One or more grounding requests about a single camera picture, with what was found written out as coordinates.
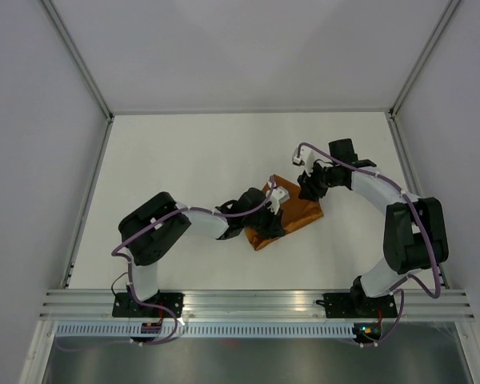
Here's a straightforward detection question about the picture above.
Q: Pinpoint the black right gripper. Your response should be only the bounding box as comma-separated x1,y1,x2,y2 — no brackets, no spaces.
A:
297,158,341,202

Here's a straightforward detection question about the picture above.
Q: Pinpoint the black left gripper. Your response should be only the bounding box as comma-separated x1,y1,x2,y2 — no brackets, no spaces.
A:
243,202,285,241

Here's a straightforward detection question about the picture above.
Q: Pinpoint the orange cloth napkin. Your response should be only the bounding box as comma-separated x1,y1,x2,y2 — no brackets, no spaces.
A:
245,175,324,251

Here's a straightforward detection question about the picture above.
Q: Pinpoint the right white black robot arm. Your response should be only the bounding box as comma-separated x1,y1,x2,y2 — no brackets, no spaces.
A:
292,138,449,318

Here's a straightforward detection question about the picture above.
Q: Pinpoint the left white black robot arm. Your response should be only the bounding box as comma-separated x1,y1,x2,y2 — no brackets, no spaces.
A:
113,182,290,317

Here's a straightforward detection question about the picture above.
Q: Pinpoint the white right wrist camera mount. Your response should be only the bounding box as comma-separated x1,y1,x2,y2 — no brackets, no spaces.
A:
292,146,315,176

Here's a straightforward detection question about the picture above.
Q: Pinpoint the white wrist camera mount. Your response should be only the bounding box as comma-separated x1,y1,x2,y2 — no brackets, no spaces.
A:
266,186,290,214
292,146,315,176

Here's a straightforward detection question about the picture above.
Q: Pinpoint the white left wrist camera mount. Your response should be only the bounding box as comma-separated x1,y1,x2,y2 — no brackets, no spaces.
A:
266,186,290,214

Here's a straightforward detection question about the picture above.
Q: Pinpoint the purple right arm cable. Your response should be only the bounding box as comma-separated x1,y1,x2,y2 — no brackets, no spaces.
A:
295,142,443,348

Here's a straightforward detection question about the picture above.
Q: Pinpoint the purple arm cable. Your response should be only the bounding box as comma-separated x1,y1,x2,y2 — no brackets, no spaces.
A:
295,142,443,348
55,174,277,353

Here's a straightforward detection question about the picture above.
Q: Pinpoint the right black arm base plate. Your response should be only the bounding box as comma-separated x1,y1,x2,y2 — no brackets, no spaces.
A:
314,293,398,319

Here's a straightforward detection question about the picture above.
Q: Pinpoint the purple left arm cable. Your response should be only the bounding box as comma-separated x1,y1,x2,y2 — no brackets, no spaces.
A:
55,174,277,353

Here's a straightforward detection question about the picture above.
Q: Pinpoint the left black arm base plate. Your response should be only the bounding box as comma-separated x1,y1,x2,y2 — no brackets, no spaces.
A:
112,292,184,318

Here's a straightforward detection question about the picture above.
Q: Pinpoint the aluminium front rail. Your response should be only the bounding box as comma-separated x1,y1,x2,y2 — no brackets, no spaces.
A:
38,289,474,322

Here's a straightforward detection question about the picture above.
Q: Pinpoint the aluminium frame post right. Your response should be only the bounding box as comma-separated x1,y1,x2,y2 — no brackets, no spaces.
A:
386,0,463,119

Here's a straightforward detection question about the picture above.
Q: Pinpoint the aluminium frame post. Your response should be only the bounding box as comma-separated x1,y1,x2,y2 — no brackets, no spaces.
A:
38,0,114,122
386,0,463,119

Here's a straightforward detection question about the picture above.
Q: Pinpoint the white slotted cable duct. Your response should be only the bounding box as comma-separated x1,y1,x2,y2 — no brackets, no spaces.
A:
56,322,354,338

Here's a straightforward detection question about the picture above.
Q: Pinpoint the aluminium frame post left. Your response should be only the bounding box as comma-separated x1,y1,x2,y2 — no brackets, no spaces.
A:
38,0,114,122

